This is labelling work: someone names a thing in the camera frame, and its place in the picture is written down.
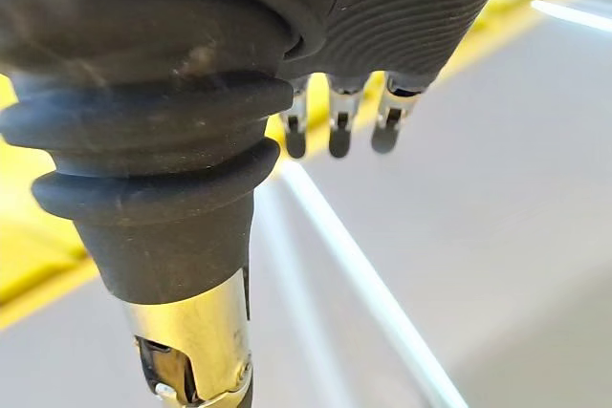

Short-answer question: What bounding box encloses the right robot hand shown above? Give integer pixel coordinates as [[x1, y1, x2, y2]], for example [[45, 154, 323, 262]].
[[0, 0, 522, 408]]

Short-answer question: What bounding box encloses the grey shelf board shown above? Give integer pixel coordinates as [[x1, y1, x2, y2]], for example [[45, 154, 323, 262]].
[[0, 0, 612, 408]]

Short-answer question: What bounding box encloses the yellow shelf frame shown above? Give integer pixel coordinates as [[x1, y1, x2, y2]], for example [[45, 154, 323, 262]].
[[0, 0, 612, 328]]

